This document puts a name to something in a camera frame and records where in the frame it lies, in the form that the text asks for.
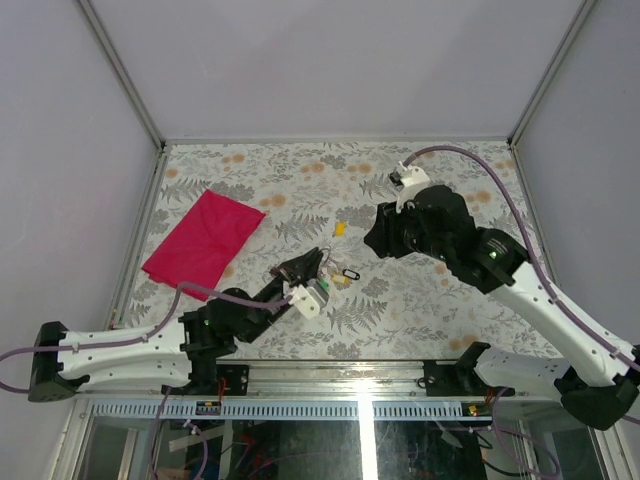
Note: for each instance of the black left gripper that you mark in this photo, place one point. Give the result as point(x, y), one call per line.
point(299, 271)

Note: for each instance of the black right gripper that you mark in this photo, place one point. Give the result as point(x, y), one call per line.
point(383, 236)

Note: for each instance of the green key tag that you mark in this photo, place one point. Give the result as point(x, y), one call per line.
point(324, 285)

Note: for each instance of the large silver keyring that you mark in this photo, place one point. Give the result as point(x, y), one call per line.
point(328, 263)

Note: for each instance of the black key tag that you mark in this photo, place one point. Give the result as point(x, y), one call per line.
point(351, 274)

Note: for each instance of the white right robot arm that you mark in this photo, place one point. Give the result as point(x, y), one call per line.
point(592, 384)

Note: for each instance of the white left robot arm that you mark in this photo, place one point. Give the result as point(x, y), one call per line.
point(180, 354)

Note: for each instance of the yellow key tag with label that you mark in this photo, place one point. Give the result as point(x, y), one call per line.
point(340, 279)

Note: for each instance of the small yellow key tag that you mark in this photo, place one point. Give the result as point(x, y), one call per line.
point(339, 229)

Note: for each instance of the floral table mat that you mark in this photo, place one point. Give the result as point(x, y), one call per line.
point(411, 308)

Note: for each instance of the red cloth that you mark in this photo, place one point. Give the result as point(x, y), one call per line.
point(204, 243)

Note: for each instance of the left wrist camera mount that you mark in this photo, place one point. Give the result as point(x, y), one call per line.
point(309, 298)

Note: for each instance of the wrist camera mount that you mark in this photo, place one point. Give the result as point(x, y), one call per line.
point(309, 298)
point(410, 180)

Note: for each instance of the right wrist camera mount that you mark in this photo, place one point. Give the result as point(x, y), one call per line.
point(410, 180)

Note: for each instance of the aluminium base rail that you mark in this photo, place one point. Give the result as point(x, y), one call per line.
point(278, 378)

